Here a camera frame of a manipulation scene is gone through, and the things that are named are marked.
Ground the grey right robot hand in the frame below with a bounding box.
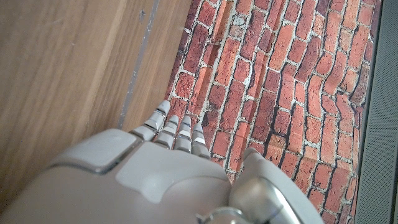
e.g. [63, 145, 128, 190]
[0, 100, 325, 224]

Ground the grey tape outline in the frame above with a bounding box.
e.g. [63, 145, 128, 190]
[117, 0, 161, 129]

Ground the red brick print backdrop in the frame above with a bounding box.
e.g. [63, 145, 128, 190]
[164, 0, 384, 224]

